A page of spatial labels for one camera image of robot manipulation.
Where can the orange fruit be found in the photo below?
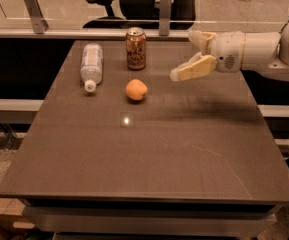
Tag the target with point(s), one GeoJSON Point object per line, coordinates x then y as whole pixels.
{"type": "Point", "coordinates": [136, 90]}

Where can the glass partition panel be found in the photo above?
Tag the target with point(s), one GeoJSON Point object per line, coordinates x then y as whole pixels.
{"type": "Point", "coordinates": [247, 15]}

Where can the middle metal bracket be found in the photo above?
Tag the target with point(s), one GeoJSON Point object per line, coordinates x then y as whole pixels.
{"type": "Point", "coordinates": [164, 17]}

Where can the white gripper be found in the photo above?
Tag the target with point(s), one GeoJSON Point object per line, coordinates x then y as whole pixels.
{"type": "Point", "coordinates": [226, 51]}

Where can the black office chair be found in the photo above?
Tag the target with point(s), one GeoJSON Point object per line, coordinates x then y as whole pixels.
{"type": "Point", "coordinates": [144, 14]}

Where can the orange soda can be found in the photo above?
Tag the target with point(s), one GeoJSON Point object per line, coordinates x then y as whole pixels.
{"type": "Point", "coordinates": [136, 48]}

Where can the left metal bracket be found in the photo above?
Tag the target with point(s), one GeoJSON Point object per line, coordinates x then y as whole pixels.
{"type": "Point", "coordinates": [38, 22]}

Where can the clear plastic water bottle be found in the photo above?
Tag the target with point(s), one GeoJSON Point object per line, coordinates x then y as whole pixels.
{"type": "Point", "coordinates": [91, 66]}

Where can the grey table frame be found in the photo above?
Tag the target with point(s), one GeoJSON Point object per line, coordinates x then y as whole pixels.
{"type": "Point", "coordinates": [148, 222]}

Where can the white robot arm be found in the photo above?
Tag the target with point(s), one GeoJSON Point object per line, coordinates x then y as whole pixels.
{"type": "Point", "coordinates": [266, 53]}

